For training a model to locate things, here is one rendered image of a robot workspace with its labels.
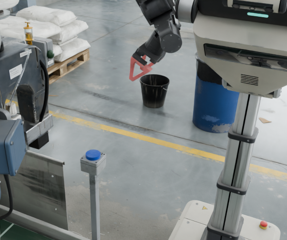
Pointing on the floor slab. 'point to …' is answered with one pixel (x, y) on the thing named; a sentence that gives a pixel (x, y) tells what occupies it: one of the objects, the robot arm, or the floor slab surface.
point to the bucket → (154, 90)
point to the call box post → (95, 209)
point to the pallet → (60, 70)
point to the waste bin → (212, 101)
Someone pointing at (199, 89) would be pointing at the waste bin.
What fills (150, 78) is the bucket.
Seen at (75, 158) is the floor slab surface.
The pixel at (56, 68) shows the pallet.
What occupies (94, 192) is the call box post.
